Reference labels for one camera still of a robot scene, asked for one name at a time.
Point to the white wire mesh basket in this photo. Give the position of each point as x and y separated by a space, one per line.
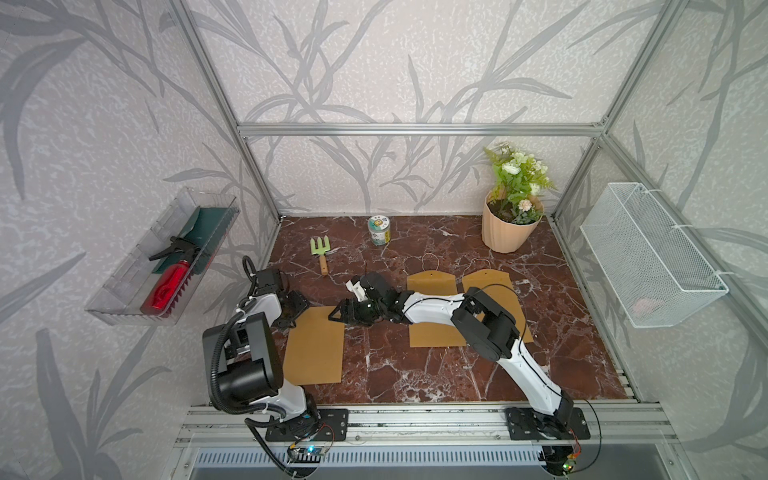
657 273

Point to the small labelled tin can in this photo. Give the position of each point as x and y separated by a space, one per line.
379 229

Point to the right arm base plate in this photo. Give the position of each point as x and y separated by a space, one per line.
528 424

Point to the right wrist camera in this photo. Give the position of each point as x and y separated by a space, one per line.
359 292

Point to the clear plastic wall bin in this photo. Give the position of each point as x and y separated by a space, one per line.
118 300

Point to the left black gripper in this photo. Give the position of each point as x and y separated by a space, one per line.
300 303

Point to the green dustpan scoop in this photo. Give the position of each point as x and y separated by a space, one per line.
197 240

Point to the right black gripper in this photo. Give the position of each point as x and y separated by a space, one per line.
350 316

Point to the right circuit board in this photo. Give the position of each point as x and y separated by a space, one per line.
560 460

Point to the left circuit board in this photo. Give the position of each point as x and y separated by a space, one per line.
309 453

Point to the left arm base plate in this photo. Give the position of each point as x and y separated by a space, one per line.
325 424

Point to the circuit board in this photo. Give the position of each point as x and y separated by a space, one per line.
560 460
309 453

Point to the aluminium frame back bar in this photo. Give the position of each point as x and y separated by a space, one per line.
247 130

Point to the green garden hand fork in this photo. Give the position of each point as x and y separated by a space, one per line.
319 247

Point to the aluminium front rail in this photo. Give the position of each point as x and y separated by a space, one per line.
481 423

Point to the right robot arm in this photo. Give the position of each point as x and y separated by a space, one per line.
486 326

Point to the green artificial plant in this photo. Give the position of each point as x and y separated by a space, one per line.
520 179

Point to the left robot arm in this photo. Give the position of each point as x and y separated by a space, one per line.
243 367

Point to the kraft file bag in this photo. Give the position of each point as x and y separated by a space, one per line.
315 347
432 325
498 285

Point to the peach flower pot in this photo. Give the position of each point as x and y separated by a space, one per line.
500 236

